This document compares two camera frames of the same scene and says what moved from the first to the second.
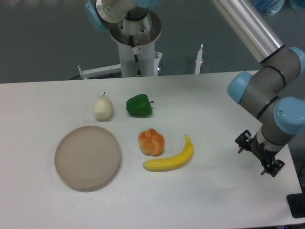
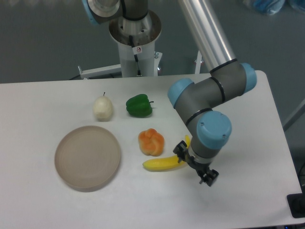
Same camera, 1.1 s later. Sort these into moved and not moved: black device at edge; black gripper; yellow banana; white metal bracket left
Moved: black gripper
Not moved: white metal bracket left; yellow banana; black device at edge
